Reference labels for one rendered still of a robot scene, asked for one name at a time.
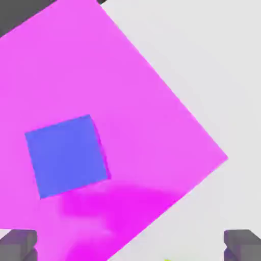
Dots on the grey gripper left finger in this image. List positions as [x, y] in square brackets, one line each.
[18, 245]

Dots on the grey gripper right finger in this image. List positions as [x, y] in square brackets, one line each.
[242, 245]

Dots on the small blue cube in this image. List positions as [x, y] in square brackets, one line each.
[65, 157]

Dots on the large magenta box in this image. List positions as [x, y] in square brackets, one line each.
[126, 102]

